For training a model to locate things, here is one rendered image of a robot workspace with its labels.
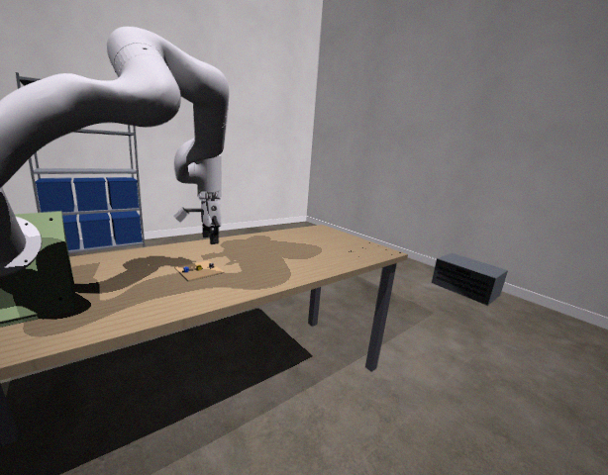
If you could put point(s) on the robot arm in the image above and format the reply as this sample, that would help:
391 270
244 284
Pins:
145 95

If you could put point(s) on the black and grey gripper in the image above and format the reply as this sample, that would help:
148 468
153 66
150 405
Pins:
211 213

